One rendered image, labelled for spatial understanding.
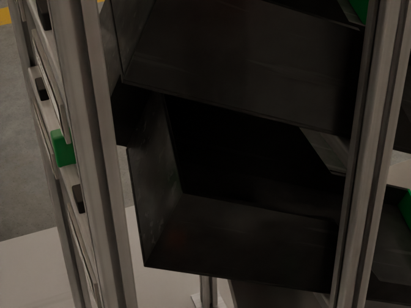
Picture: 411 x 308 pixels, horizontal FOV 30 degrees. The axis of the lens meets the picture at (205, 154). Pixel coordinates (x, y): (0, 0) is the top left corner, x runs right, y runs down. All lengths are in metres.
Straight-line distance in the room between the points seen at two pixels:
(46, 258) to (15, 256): 0.05
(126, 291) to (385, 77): 0.20
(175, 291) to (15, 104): 1.92
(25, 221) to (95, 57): 2.12
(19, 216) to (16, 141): 0.37
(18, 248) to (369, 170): 0.79
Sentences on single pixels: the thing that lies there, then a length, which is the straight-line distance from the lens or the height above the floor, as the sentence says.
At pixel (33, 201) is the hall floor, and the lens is 2.53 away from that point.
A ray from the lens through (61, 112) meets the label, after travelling 0.45.
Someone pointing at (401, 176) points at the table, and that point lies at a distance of 1.30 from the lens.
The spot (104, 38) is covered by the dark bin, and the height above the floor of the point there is 1.35.
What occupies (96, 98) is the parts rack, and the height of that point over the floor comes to 1.50.
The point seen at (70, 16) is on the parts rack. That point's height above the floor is 1.55.
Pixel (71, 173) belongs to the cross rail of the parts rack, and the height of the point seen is 1.31.
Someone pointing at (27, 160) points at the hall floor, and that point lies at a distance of 2.68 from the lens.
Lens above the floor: 1.72
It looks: 41 degrees down
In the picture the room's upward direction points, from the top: 2 degrees counter-clockwise
